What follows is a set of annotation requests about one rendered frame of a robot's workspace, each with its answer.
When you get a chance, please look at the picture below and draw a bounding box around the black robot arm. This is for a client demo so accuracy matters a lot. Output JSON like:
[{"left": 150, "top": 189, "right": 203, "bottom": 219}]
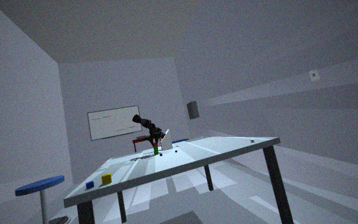
[{"left": 132, "top": 114, "right": 166, "bottom": 139}]

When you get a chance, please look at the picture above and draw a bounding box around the small blue block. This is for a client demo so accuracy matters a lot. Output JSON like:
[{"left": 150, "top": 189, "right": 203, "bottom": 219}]
[{"left": 85, "top": 181, "right": 94, "bottom": 189}]

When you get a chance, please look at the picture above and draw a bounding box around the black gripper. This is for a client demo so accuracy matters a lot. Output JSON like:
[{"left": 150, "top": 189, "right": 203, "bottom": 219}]
[{"left": 144, "top": 129, "right": 163, "bottom": 146}]

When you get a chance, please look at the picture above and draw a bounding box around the yellow block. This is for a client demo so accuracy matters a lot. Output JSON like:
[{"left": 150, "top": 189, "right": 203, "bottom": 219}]
[{"left": 102, "top": 173, "right": 112, "bottom": 185}]

